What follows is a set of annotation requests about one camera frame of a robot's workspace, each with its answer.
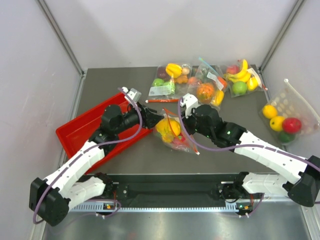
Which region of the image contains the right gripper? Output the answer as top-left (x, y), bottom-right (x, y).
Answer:
top-left (180, 106), bottom-right (214, 140)

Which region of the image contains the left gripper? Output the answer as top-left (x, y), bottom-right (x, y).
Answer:
top-left (114, 101), bottom-right (164, 135)

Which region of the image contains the zip bag with bananas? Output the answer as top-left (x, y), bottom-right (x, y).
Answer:
top-left (153, 108), bottom-right (200, 155)

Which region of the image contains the yellow fake banana bunch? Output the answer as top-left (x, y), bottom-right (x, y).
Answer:
top-left (155, 117), bottom-right (181, 143)

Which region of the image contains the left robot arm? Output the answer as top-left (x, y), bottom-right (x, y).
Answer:
top-left (29, 102), bottom-right (164, 227)

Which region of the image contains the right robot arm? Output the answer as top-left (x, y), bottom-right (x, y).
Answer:
top-left (177, 103), bottom-right (320, 207)

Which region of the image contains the red fake dragon fruit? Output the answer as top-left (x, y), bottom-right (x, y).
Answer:
top-left (171, 134), bottom-right (188, 151)

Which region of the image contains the zip bag with green fruit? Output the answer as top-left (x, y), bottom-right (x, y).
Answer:
top-left (145, 62), bottom-right (192, 103)

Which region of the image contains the zip bag with orange fruit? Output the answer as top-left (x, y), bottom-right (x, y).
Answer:
top-left (187, 57), bottom-right (228, 110)

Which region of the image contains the zip bag with banana apple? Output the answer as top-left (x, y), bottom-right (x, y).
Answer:
top-left (221, 58), bottom-right (268, 98)

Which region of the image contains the zip bag with lemons tomato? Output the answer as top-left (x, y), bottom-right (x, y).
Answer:
top-left (259, 79), bottom-right (320, 146)

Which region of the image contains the red plastic tray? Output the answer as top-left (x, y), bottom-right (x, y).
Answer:
top-left (56, 93), bottom-right (153, 174)

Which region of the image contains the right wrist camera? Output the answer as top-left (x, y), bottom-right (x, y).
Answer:
top-left (179, 93), bottom-right (200, 110)

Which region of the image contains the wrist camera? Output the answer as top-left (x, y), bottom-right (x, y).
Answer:
top-left (123, 87), bottom-right (142, 104)
top-left (179, 93), bottom-right (200, 110)

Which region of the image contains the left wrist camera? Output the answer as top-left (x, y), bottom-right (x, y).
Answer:
top-left (123, 87), bottom-right (142, 104)

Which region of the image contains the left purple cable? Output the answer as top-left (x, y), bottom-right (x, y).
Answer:
top-left (32, 86), bottom-right (143, 225)

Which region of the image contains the purple cable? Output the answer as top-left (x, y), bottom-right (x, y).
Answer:
top-left (177, 97), bottom-right (320, 205)
top-left (32, 86), bottom-right (143, 225)

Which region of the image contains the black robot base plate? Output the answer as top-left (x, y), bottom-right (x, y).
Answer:
top-left (84, 172), bottom-right (253, 202)

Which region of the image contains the perforated cable duct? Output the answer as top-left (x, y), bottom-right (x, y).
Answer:
top-left (67, 199), bottom-right (254, 213)

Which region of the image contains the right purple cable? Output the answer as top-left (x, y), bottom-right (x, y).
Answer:
top-left (177, 97), bottom-right (320, 205)

